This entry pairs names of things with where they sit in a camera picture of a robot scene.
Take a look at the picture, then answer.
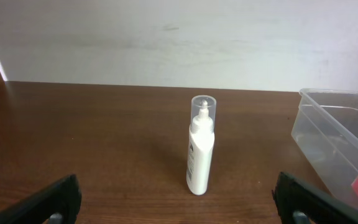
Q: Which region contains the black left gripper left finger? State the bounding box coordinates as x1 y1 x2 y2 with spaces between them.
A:
0 174 82 224

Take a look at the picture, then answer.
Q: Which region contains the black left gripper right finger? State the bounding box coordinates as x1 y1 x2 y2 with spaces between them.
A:
272 172 358 224

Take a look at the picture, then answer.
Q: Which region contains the white lotion bottle clear cap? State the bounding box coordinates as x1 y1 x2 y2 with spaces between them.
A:
186 95 216 195

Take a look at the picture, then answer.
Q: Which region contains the clear plastic container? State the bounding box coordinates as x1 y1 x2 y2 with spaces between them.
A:
291 88 358 209

